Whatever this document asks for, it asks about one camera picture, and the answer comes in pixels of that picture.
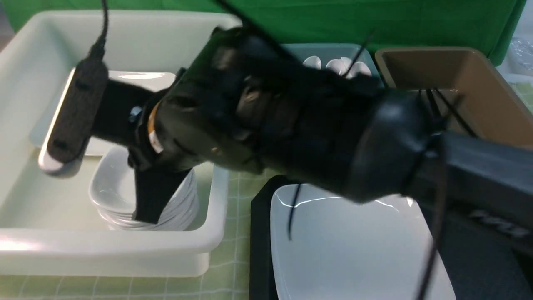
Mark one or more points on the large white square plate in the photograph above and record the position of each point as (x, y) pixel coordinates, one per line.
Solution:
(340, 250)

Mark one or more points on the stack of white small bowls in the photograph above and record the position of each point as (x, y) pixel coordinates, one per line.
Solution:
(177, 223)

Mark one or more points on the small white bowl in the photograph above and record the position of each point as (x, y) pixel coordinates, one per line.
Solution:
(112, 189)

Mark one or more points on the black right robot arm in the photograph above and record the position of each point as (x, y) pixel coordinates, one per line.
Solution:
(405, 151)

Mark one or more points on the black chopstick in brown bin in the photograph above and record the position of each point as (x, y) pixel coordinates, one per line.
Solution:
(432, 104)

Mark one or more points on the large white plastic tub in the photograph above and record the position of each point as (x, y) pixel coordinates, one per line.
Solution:
(46, 49)

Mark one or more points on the white square plate in tub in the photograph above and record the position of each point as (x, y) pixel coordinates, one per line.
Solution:
(153, 81)

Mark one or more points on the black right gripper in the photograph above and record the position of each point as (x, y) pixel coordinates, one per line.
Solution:
(246, 104)

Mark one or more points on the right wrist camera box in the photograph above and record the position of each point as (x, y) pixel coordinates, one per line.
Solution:
(69, 132)

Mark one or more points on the black serving tray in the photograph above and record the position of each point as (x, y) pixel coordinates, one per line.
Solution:
(262, 281)

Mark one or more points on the brown plastic bin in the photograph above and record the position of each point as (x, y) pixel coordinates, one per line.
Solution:
(491, 106)

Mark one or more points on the teal plastic bin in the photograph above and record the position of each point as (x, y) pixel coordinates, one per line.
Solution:
(328, 51)

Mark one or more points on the green checkered tablecloth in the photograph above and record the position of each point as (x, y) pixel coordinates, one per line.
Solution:
(237, 208)

